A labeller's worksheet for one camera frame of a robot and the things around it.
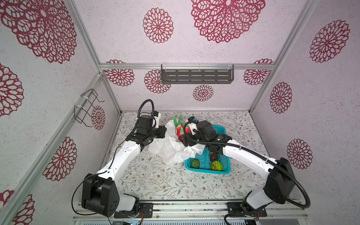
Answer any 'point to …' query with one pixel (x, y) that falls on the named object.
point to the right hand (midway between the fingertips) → (183, 133)
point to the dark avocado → (213, 156)
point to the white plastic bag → (169, 150)
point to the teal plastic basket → (201, 162)
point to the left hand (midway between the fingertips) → (165, 131)
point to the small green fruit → (195, 163)
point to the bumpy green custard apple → (216, 165)
